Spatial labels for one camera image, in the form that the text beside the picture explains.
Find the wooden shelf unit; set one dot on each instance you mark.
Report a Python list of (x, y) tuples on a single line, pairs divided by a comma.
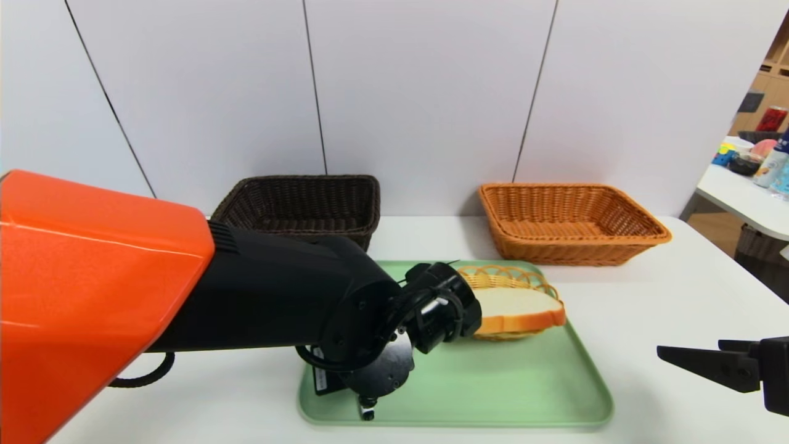
[(773, 86)]

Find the small yellow oval wicker basket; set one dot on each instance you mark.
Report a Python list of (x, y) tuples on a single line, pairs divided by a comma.
[(511, 275)]

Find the large orange wicker basket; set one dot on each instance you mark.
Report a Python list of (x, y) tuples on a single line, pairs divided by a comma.
[(573, 253)]

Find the white bottle with blue cap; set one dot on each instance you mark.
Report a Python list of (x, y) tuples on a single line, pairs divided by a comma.
[(768, 168)]

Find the dark grey panel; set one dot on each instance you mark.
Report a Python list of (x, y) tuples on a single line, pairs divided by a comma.
[(748, 102)]

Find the dark brown wicker basket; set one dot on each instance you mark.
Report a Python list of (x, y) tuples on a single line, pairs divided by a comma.
[(308, 197)]

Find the slice of white bread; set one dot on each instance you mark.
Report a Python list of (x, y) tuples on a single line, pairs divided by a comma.
[(530, 306)]

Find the white side table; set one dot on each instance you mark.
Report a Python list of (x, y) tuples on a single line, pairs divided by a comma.
[(739, 196)]

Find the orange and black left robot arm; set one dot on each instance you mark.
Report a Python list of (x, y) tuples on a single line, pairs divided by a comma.
[(246, 296)]

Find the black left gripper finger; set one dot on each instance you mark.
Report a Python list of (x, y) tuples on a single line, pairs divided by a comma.
[(367, 408)]

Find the dark grey woven basket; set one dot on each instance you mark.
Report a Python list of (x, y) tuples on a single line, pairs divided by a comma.
[(755, 137)]

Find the light green plastic tray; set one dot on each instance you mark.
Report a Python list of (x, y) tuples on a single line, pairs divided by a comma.
[(493, 382)]

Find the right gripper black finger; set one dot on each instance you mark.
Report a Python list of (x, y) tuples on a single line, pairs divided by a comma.
[(724, 369), (746, 346)]

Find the clear plastic bottle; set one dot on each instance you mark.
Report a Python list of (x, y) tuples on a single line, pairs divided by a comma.
[(781, 180)]

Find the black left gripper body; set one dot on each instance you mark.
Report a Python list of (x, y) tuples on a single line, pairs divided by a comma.
[(321, 372)]

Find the colourful toy block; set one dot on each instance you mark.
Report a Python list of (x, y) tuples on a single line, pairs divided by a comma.
[(722, 154)]

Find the black bowl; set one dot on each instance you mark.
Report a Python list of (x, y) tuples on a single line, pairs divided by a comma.
[(743, 165)]

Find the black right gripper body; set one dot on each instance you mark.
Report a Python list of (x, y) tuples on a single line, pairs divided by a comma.
[(775, 374)]

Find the red drink can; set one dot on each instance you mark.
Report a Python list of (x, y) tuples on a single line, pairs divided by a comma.
[(772, 118)]

